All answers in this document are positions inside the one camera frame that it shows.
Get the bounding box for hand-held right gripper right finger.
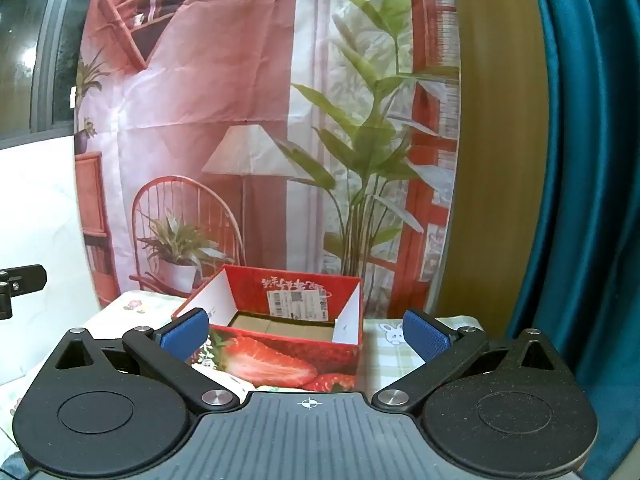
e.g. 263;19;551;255
372;310;571;413

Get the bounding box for red strawberry print cardboard box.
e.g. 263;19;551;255
171;264;363;393

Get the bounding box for teal curtain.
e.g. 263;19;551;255
505;0;640;461

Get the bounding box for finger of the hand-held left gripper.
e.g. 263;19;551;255
0;264;47;321

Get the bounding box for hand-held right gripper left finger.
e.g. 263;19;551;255
39;308;241;413

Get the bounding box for printed wall cloth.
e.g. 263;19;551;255
74;0;461;318

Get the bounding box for dark window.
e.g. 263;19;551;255
0;0;96;141

